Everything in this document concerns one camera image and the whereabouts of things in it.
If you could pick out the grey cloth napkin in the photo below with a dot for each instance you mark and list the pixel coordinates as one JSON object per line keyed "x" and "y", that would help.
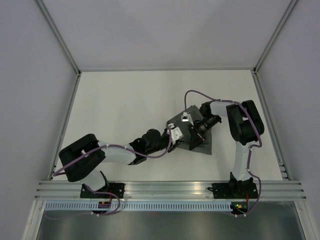
{"x": 206, "y": 146}

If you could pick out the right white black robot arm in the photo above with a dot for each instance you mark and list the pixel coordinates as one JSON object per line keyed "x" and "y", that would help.
{"x": 246, "y": 128}

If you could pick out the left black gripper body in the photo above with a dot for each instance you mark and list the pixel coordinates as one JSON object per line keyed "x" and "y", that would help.
{"x": 164, "y": 140}

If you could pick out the aluminium frame post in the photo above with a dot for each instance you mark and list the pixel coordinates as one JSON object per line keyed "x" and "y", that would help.
{"x": 275, "y": 34}
{"x": 57, "y": 35}

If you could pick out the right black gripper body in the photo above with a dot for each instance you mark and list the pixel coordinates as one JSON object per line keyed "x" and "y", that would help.
{"x": 203, "y": 126}

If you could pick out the left aluminium frame post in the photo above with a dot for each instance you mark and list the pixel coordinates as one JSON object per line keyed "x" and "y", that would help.
{"x": 57, "y": 35}

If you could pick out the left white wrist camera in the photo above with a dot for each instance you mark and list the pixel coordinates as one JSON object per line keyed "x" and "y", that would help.
{"x": 174, "y": 132}

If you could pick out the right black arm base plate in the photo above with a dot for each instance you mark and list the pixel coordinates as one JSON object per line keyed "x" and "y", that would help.
{"x": 226, "y": 191}

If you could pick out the white slotted cable duct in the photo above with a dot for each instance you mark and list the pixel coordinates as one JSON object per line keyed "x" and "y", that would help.
{"x": 154, "y": 206}

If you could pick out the aluminium front rail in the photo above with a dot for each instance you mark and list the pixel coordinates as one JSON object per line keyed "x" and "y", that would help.
{"x": 169, "y": 191}

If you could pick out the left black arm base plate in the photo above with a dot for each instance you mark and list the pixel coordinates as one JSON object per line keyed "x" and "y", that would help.
{"x": 118, "y": 189}

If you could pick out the right aluminium frame post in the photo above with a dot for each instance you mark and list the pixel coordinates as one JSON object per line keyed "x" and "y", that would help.
{"x": 275, "y": 34}

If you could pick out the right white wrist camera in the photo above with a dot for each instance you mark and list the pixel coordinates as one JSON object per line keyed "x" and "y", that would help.
{"x": 187, "y": 118}

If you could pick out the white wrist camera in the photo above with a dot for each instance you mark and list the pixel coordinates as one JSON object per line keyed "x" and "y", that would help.
{"x": 174, "y": 132}
{"x": 187, "y": 118}

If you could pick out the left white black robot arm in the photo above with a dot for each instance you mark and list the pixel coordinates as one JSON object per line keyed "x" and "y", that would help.
{"x": 80, "y": 160}

